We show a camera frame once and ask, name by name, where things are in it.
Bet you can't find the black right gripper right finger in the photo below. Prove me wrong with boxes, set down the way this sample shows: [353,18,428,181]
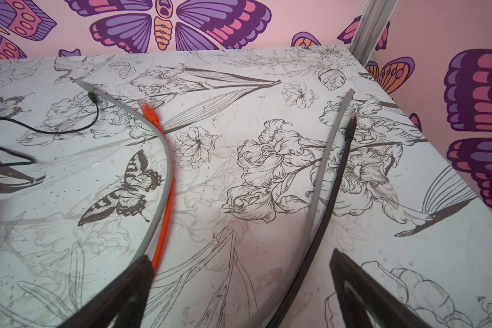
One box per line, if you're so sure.
[329,249,428,327]

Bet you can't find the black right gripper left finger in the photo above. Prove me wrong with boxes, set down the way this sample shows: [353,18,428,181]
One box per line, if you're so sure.
[60,255,154,328]

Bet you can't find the red ethernet cable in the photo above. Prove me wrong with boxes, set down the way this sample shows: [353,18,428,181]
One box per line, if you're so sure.
[137,98,176,273]

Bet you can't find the black power adapter cable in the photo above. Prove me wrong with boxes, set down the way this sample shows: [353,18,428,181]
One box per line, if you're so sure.
[0,92,100,135]

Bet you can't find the black ethernet cable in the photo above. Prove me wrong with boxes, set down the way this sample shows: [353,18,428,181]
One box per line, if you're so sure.
[265,115,358,328]

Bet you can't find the aluminium frame post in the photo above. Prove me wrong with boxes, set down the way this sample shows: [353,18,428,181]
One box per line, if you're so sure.
[349,0,399,66]

